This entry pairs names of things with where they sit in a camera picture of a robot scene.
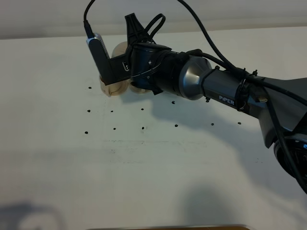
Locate beige teacup centre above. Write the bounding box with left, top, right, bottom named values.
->
left=130, top=81, right=141, bottom=91

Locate beige teacup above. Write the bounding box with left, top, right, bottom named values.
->
left=130, top=81, right=141, bottom=91
left=99, top=75, right=121, bottom=97

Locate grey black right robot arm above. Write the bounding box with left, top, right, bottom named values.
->
left=125, top=14, right=307, bottom=190

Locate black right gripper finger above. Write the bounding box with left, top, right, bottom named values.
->
left=153, top=90, right=163, bottom=95

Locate beige saucer under left cup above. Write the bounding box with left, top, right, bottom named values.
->
left=102, top=79, right=129, bottom=97

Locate beige saucer under cup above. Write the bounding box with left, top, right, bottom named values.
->
left=102, top=79, right=129, bottom=97
left=129, top=82, right=151, bottom=94

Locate black right camera cable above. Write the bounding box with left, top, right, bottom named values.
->
left=83, top=0, right=307, bottom=185

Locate beige teapot with lid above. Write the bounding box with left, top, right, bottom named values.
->
left=112, top=41, right=128, bottom=58

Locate beige saucer under centre cup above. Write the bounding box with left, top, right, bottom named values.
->
left=129, top=82, right=151, bottom=94

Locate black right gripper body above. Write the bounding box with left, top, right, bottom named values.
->
left=125, top=13, right=189, bottom=96

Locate beige teacup left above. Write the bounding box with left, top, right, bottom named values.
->
left=99, top=75, right=121, bottom=97

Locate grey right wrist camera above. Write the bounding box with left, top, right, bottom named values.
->
left=87, top=33, right=131, bottom=85

